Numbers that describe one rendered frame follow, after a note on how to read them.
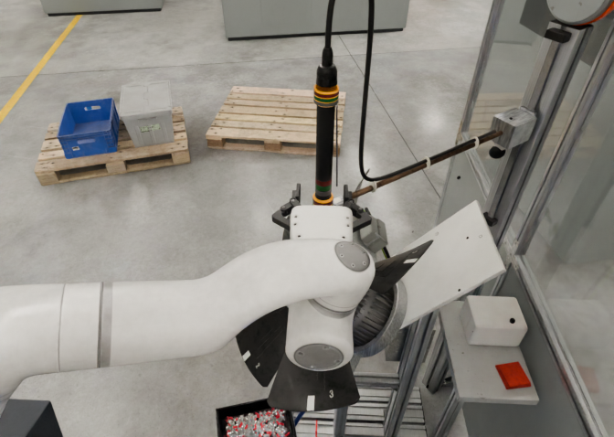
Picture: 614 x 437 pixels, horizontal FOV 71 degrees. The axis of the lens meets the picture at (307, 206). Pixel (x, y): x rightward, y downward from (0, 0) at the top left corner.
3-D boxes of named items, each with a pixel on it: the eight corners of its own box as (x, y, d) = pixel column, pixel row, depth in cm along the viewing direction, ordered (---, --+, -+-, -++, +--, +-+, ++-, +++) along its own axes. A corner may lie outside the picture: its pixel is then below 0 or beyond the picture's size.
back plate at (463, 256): (320, 279, 168) (317, 277, 168) (467, 173, 132) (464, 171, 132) (316, 418, 128) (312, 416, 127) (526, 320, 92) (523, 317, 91)
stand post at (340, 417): (342, 428, 205) (356, 314, 145) (342, 448, 198) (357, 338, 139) (333, 427, 205) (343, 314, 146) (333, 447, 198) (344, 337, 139)
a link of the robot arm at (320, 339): (303, 244, 58) (284, 284, 64) (299, 328, 48) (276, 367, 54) (361, 259, 60) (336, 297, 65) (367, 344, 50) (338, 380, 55)
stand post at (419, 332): (390, 430, 204) (439, 271, 129) (392, 450, 197) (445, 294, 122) (381, 430, 204) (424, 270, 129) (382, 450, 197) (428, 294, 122)
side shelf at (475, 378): (501, 307, 158) (503, 302, 156) (536, 405, 130) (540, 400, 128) (435, 304, 158) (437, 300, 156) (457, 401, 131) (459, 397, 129)
